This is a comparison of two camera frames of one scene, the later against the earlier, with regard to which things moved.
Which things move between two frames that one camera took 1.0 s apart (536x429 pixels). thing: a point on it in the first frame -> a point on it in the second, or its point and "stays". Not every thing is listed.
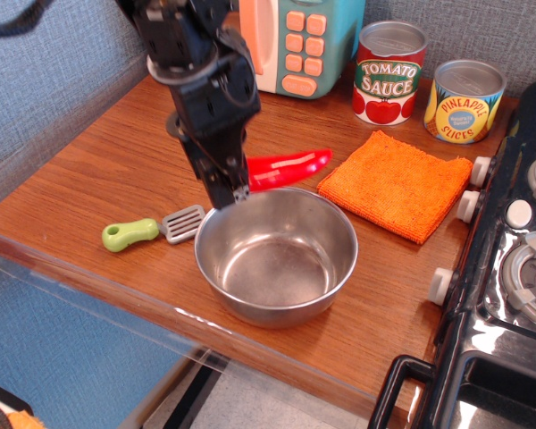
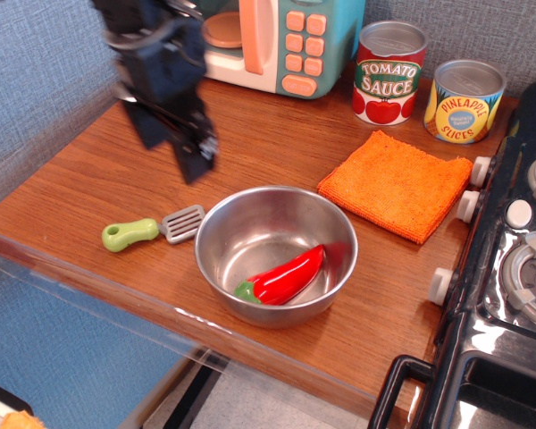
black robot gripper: (213, 113) -> (161, 73)
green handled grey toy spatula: (176, 227) stays
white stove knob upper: (480, 171) stays
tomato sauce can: (388, 71) stays
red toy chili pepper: (270, 172) -> (281, 283)
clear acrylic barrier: (79, 349) stays
